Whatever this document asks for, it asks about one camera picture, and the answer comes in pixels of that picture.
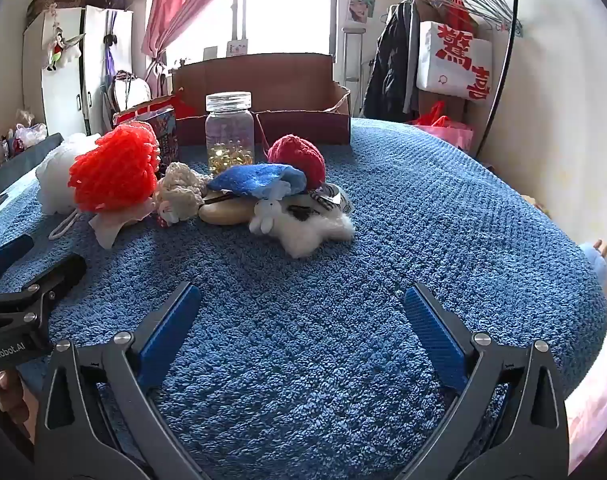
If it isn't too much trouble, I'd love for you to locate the dark jacket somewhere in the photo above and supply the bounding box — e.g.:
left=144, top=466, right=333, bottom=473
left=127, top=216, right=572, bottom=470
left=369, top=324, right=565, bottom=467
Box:
left=362, top=2, right=414, bottom=122

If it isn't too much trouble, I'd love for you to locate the grey garment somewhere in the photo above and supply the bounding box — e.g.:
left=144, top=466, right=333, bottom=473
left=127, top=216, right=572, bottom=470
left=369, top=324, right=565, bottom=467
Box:
left=403, top=2, right=424, bottom=113

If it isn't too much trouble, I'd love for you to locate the bunch of wire hangers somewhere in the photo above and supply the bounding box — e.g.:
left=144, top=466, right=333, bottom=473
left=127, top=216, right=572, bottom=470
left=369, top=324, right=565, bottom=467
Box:
left=413, top=0, right=524, bottom=38

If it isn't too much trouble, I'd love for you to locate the blue knitted blanket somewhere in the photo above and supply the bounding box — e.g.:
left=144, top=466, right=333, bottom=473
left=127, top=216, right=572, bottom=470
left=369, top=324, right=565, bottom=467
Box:
left=0, top=117, right=607, bottom=480

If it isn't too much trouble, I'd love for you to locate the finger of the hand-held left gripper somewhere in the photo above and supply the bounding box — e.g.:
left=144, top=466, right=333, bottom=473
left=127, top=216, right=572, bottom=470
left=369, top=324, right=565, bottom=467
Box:
left=0, top=234, right=35, bottom=293
left=0, top=254, right=88, bottom=322

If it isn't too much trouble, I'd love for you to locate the red hanging cloth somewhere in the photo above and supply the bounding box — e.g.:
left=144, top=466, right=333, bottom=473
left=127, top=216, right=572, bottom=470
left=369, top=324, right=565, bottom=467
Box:
left=446, top=0, right=477, bottom=36

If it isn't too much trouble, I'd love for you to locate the red mesh bath pouf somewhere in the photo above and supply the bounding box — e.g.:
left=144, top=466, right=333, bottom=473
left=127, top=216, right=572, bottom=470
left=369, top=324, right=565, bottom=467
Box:
left=68, top=122, right=162, bottom=213

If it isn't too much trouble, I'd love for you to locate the beige round powder puff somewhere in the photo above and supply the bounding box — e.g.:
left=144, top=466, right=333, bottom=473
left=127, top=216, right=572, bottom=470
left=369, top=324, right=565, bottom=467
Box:
left=198, top=192, right=264, bottom=224

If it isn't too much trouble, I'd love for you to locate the black metal clothes rack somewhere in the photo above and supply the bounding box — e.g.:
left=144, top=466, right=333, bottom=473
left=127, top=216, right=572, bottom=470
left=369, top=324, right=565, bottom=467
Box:
left=383, top=0, right=519, bottom=158

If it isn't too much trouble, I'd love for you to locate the light blue cloth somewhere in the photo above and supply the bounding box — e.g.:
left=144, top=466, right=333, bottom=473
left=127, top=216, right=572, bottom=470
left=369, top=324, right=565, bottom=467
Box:
left=578, top=240, right=607, bottom=286

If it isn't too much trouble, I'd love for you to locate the cardboard box with red lining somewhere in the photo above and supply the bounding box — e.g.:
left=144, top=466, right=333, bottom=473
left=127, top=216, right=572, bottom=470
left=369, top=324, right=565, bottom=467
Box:
left=171, top=53, right=351, bottom=147

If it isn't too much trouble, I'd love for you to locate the red plastic bag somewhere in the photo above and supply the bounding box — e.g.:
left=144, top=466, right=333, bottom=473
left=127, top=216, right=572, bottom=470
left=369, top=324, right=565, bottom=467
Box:
left=413, top=101, right=451, bottom=128

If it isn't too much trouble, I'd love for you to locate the white plastic bag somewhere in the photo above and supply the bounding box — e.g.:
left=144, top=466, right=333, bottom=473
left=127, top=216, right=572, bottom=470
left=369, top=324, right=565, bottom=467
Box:
left=16, top=122, right=48, bottom=146

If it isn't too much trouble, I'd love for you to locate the wall poster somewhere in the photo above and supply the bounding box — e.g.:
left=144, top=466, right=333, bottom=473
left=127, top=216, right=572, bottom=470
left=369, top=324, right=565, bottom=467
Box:
left=347, top=0, right=377, bottom=25

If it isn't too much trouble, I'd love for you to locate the white wardrobe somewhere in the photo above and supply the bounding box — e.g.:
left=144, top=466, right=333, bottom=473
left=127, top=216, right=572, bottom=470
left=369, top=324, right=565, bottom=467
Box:
left=22, top=5, right=134, bottom=136

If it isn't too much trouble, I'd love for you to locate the brown patterned bag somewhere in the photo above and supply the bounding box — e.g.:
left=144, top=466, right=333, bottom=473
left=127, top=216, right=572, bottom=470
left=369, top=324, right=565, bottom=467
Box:
left=26, top=0, right=89, bottom=26

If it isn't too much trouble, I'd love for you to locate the pink shopping bag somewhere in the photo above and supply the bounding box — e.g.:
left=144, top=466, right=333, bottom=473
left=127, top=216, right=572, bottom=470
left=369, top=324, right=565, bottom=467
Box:
left=408, top=120, right=474, bottom=153

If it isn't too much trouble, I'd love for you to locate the person's left hand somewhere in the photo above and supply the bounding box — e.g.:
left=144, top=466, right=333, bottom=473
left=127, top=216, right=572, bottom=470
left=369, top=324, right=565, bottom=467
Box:
left=0, top=369, right=33, bottom=427

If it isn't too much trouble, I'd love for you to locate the hanging plush toy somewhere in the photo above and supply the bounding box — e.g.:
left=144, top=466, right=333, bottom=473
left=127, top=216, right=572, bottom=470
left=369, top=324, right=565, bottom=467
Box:
left=42, top=25, right=87, bottom=72

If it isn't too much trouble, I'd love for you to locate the pink curtain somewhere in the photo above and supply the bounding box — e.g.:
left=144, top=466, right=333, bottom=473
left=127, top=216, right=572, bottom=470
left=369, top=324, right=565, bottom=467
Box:
left=142, top=0, right=249, bottom=98

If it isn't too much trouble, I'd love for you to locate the pink bed sheet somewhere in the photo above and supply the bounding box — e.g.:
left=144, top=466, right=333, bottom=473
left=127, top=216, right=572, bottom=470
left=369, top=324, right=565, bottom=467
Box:
left=566, top=320, right=607, bottom=471

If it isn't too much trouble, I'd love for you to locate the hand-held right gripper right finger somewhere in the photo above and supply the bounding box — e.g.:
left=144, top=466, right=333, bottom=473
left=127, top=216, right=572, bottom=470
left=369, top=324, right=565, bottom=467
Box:
left=398, top=282, right=570, bottom=480

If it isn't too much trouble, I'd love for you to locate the glass jar with yellow capsules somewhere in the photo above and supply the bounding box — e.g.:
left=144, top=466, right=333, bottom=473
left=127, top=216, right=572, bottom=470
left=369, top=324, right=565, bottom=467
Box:
left=205, top=91, right=256, bottom=167

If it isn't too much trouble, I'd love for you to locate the dark grey cloth cover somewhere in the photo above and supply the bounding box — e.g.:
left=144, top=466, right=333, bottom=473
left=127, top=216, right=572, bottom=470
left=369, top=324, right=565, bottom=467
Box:
left=0, top=132, right=64, bottom=201

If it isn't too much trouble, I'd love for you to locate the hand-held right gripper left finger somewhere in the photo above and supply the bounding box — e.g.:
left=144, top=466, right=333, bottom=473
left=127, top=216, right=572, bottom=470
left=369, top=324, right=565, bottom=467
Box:
left=34, top=281, right=209, bottom=480

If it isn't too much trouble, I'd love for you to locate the grey crutch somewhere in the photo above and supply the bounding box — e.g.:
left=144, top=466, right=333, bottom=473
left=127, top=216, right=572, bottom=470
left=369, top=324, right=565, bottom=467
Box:
left=341, top=27, right=367, bottom=86

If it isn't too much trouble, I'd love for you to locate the white mesh bath pouf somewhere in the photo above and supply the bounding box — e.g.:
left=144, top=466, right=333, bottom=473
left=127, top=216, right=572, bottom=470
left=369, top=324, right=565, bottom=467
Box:
left=35, top=132, right=102, bottom=241

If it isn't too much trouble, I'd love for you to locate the white tote bag red print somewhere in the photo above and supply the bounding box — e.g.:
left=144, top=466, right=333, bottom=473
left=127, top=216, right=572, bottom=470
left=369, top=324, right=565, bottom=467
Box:
left=416, top=20, right=493, bottom=102

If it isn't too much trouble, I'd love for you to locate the white fluffy bunny hair clip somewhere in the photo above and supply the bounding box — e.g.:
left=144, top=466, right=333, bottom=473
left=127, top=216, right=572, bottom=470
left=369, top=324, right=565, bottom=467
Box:
left=248, top=182, right=357, bottom=259

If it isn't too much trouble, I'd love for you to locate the white quilted handbag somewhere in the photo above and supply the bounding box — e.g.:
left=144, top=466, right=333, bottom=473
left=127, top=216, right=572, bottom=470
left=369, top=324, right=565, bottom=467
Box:
left=106, top=71, right=152, bottom=111

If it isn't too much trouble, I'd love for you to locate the purple ribbon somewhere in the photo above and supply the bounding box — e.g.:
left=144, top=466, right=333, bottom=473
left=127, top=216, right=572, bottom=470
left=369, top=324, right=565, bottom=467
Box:
left=104, top=10, right=119, bottom=76

